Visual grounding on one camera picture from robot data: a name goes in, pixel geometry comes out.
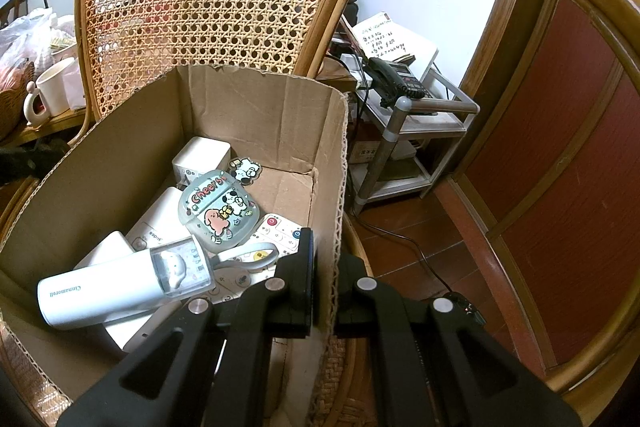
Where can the translucent cartoon case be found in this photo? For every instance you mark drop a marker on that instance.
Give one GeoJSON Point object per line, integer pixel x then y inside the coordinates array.
{"type": "Point", "coordinates": [220, 212]}

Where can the wicker basket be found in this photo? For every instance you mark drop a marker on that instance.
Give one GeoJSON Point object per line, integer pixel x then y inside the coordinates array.
{"type": "Point", "coordinates": [12, 107]}

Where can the white remote control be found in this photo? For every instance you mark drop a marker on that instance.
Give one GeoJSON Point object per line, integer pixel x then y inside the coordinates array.
{"type": "Point", "coordinates": [277, 232]}

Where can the red panelled wooden door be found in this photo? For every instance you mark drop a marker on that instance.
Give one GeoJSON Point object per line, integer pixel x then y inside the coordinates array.
{"type": "Point", "coordinates": [550, 147]}

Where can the handwritten notebook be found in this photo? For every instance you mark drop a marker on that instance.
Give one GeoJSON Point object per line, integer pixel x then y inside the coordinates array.
{"type": "Point", "coordinates": [382, 37]}

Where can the white charger cube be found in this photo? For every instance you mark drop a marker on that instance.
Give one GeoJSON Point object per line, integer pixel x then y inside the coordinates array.
{"type": "Point", "coordinates": [200, 157]}

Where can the black power adapter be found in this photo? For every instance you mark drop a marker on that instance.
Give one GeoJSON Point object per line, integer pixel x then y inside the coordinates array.
{"type": "Point", "coordinates": [470, 308]}

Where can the clear plastic bag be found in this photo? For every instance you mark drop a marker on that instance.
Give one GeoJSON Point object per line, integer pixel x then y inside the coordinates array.
{"type": "Point", "coordinates": [25, 32]}

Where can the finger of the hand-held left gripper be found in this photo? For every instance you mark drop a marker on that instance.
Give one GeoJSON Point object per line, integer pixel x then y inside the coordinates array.
{"type": "Point", "coordinates": [25, 162]}

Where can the black desk telephone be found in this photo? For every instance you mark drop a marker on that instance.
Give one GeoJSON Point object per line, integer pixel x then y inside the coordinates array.
{"type": "Point", "coordinates": [405, 82]}

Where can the white flat panel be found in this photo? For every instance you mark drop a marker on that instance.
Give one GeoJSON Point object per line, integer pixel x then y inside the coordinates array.
{"type": "Point", "coordinates": [425, 54]}

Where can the brown cardboard box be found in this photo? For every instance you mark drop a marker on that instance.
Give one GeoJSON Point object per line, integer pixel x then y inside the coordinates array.
{"type": "Point", "coordinates": [280, 132]}

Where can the white mug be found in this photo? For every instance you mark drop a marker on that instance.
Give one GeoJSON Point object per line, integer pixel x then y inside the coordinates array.
{"type": "Point", "coordinates": [52, 87]}

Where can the white labelled box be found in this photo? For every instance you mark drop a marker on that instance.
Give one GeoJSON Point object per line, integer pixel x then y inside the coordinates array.
{"type": "Point", "coordinates": [367, 153]}

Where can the cartoon dog acrylic charm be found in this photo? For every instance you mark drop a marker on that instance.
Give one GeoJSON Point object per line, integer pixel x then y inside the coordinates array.
{"type": "Point", "coordinates": [245, 171]}

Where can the large white box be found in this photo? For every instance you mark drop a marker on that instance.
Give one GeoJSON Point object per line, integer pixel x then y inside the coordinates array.
{"type": "Point", "coordinates": [160, 217]}

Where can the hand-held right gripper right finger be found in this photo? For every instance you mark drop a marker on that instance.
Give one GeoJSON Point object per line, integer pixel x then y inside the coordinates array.
{"type": "Point", "coordinates": [350, 274]}

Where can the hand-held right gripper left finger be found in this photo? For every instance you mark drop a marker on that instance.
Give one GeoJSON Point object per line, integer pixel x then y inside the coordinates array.
{"type": "Point", "coordinates": [310, 259]}

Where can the grey metal side table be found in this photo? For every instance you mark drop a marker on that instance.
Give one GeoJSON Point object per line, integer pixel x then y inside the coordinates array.
{"type": "Point", "coordinates": [387, 142]}

